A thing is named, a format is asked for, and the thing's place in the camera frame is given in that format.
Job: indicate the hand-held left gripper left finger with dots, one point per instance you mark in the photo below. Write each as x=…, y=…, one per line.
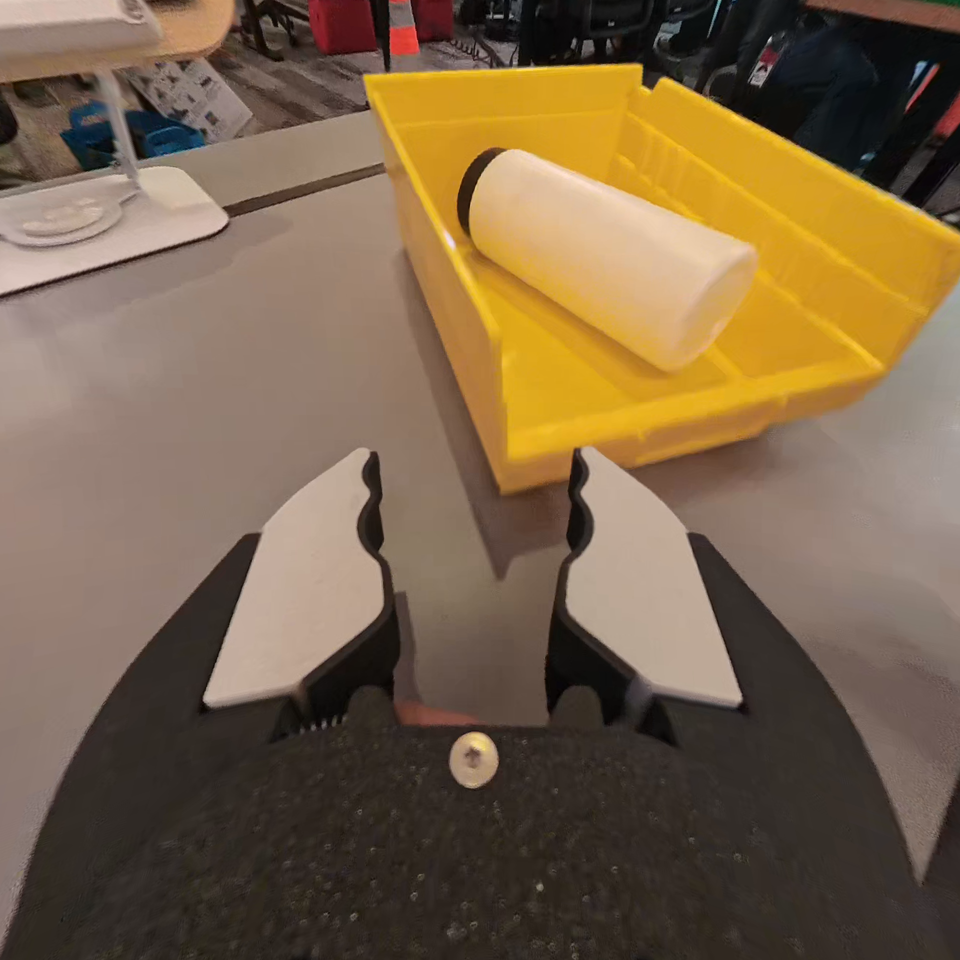
x=307, y=592

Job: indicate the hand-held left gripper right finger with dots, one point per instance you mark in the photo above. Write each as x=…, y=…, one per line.
x=645, y=592

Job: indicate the yellow plastic bin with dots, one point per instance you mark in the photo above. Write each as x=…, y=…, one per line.
x=570, y=405

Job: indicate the white plastic bottle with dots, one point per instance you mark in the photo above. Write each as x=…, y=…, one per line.
x=607, y=255

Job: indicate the black bottle lid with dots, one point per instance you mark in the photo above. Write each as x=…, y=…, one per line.
x=472, y=195

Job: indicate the person's left hand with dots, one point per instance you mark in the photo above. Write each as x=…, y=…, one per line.
x=427, y=714

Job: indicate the blue plastic crate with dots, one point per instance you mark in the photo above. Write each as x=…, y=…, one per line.
x=165, y=139

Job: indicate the printed cardboard box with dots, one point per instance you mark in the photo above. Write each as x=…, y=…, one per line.
x=191, y=97

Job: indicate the orange traffic cone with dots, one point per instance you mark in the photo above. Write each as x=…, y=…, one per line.
x=405, y=34

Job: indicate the red container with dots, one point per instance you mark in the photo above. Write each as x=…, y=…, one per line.
x=341, y=26

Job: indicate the printed instruction sheet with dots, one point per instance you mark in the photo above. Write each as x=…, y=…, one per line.
x=75, y=26

